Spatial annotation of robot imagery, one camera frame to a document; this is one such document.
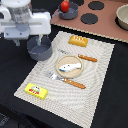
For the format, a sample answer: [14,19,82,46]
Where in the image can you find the grey cooking pot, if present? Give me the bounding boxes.
[27,36,52,61]

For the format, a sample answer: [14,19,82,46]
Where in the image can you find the round wooden plate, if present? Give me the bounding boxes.
[56,55,84,78]

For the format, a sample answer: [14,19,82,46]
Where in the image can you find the woven beige placemat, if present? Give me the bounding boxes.
[14,31,114,128]

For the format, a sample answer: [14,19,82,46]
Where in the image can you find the red toy tomato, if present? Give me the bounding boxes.
[61,1,69,12]

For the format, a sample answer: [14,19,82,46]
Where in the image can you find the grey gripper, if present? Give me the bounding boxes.
[4,27,30,46]

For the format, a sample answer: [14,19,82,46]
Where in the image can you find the white toy fish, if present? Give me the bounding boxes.
[59,63,82,72]

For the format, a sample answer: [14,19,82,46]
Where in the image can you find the orange toy bread loaf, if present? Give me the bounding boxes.
[69,35,88,47]

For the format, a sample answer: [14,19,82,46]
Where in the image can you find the yellow butter box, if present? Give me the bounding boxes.
[24,83,48,99]

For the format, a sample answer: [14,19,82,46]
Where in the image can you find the fork with wooden handle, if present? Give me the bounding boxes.
[44,72,86,89]

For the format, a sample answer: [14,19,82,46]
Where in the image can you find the grey saucepan with handle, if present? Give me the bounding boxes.
[53,2,78,20]

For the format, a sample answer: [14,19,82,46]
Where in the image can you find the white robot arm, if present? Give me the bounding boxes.
[0,0,51,46]

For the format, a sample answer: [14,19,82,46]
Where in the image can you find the cream bowl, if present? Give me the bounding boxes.
[116,4,128,31]

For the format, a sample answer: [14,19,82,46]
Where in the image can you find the knife with wooden handle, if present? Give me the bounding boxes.
[58,49,98,62]

